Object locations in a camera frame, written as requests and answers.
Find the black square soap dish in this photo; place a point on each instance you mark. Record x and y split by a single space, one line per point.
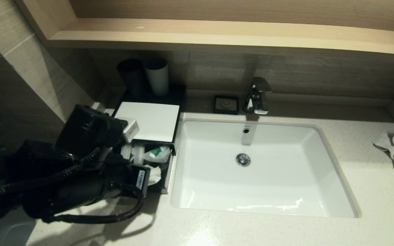
226 104

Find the black plastic cup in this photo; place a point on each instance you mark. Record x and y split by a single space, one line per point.
133 78

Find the grey plastic cup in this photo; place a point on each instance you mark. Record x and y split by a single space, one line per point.
157 80

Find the light wooden shelf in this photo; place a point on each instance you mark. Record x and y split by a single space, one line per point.
217 34

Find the long toothbrush packet green label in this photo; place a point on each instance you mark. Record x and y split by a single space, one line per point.
126 152

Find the small white packet green label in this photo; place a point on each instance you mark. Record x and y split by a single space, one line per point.
157 153
155 174

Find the chrome drain stopper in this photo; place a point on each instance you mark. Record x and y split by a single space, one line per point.
243 160

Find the white ceramic sink basin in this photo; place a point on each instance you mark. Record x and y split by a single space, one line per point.
286 171

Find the chrome faucet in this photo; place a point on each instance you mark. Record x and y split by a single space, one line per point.
257 97

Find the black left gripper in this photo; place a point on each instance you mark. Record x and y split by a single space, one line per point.
139 181

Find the clear toothbrush packet green label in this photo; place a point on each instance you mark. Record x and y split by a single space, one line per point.
139 152

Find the grey rounded fixture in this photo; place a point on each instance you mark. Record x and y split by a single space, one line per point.
9 232

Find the black cup tray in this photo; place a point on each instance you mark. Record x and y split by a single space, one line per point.
176 94

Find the black box with white top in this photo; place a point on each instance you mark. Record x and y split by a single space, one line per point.
152 119

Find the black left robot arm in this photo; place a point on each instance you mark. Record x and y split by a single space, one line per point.
87 133

